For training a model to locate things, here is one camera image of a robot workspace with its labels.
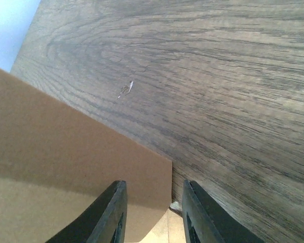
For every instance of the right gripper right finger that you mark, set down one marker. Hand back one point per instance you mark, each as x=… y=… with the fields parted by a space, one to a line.
x=206 y=221

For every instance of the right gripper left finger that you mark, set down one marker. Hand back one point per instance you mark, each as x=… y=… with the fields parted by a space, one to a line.
x=103 y=221

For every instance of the cardboard box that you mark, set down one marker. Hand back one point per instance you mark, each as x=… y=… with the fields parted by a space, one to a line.
x=55 y=161

